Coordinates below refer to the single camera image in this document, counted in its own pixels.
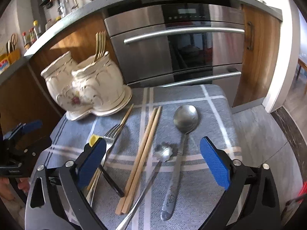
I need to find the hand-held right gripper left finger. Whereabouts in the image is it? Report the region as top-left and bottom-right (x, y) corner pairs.
(25, 138), (107, 230)

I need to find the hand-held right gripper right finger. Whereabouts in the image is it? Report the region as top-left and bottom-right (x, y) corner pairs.
(199, 136), (281, 230)

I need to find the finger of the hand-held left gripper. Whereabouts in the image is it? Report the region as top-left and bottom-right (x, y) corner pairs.
(3, 120), (43, 146)
(2, 136), (52, 170)

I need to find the silver fork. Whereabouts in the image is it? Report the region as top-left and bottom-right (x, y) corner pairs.
(85, 124), (121, 208)

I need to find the large steel spoon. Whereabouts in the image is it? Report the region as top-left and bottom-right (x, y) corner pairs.
(161, 105), (199, 221)

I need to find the small flower-shaped steel spoon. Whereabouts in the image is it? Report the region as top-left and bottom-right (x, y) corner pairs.
(115, 143), (179, 230)

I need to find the cream floral ceramic utensil holder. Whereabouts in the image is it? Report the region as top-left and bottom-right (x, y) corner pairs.
(40, 50), (133, 121)

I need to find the person's left hand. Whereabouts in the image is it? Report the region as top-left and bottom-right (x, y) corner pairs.
(0, 177), (30, 200)

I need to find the dark wooden base cabinet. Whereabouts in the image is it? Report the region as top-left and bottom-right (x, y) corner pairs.
(0, 60), (63, 144)

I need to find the grey plaid tablecloth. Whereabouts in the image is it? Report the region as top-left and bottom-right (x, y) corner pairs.
(29, 84), (243, 230)

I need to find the colourful packet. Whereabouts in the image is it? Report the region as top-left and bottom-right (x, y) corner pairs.
(0, 54), (11, 75)

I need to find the yellow knife block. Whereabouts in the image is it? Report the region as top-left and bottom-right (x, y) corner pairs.
(8, 49), (21, 63)

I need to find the stainless steel drawer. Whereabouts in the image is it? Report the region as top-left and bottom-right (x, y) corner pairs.
(126, 63), (243, 88)

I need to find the red object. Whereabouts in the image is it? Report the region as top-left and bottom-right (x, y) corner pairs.
(296, 181), (307, 202)

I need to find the wooden cabinet beside oven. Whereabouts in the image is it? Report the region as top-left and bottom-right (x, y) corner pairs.
(29, 12), (120, 115)

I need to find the yellow-capped bottle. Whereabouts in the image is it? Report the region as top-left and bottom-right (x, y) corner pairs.
(33, 20), (42, 39)

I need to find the gold fork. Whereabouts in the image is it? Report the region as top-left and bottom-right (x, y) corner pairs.
(94, 31), (106, 61)

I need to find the wooden cabinet door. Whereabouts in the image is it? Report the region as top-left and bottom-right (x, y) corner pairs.
(232, 5), (281, 108)

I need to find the dark stone countertop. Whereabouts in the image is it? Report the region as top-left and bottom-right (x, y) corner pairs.
(24, 0), (283, 58)

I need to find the stainless steel built-in oven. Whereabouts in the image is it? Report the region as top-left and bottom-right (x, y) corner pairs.
(103, 0), (245, 84)

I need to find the wooden table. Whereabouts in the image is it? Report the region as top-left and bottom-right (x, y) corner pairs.
(297, 57), (307, 79)

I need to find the black cabinet handle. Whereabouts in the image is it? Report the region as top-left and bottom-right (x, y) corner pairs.
(247, 21), (255, 51)

